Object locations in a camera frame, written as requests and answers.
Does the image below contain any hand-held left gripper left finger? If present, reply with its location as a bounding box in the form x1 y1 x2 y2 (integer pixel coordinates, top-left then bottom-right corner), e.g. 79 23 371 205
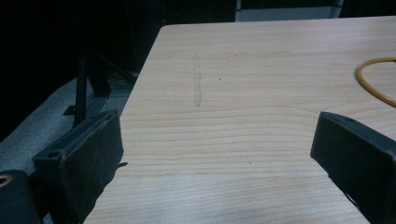
32 108 129 224

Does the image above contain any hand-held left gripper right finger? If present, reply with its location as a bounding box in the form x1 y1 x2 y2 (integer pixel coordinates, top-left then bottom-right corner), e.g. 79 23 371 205
309 111 396 224

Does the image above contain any black metal stand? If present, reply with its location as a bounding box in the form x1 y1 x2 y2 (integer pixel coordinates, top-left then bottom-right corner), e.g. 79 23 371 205
63 52 138 127

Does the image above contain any yellow ring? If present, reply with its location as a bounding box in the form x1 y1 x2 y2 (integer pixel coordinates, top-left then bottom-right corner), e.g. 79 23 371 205
355 56 396 108

